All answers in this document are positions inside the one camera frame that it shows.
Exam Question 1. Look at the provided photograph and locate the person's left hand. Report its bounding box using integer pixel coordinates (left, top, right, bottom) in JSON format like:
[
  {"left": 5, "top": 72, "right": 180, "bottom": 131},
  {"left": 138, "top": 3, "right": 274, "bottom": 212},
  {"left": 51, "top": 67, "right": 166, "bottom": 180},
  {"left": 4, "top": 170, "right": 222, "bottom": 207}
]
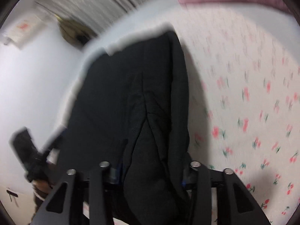
[{"left": 32, "top": 180, "right": 54, "bottom": 201}]

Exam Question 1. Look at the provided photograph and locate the black long coat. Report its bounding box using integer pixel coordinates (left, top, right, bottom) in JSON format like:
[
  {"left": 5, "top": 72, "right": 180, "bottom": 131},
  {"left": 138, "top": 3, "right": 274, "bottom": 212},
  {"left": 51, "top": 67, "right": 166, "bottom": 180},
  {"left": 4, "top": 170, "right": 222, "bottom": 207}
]
[{"left": 57, "top": 31, "right": 189, "bottom": 224}]

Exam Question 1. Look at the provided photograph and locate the olive green hanging jacket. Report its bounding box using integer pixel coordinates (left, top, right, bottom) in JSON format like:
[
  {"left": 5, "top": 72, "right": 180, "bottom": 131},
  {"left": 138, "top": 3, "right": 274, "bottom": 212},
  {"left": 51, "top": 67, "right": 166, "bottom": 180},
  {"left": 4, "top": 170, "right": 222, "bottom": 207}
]
[{"left": 56, "top": 16, "right": 98, "bottom": 49}]

